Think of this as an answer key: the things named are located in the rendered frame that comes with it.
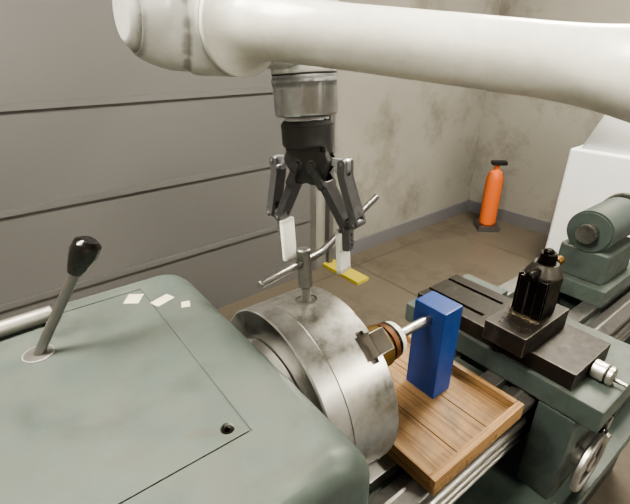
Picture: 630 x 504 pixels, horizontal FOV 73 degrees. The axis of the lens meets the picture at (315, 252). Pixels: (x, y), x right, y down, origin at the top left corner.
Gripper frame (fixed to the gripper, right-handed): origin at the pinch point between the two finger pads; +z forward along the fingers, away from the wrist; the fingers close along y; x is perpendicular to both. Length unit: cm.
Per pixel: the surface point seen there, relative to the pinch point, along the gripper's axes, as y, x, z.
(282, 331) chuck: -2.4, 12.0, 7.4
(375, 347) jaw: -12.0, 2.5, 12.3
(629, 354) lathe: -46, -63, 40
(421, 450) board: -14.5, -11.3, 43.0
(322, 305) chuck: -3.4, 3.4, 7.1
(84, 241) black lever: 9.6, 29.7, -9.9
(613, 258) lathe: -39, -100, 30
